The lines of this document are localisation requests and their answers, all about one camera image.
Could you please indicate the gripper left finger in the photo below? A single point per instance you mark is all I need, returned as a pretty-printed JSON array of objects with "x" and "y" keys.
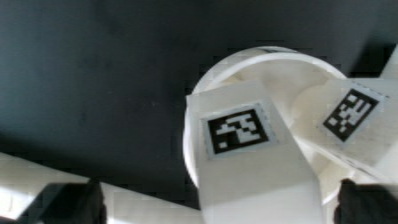
[{"x": 69, "y": 204}]

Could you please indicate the white stool leg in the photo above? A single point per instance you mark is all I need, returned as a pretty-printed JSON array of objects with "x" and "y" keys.
[
  {"x": 346, "y": 124},
  {"x": 259, "y": 185}
]

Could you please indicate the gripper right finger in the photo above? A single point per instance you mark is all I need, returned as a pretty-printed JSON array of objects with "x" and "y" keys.
[{"x": 367, "y": 203}]

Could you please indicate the white round stool seat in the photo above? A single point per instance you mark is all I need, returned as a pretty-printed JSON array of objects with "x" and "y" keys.
[{"x": 287, "y": 70}]

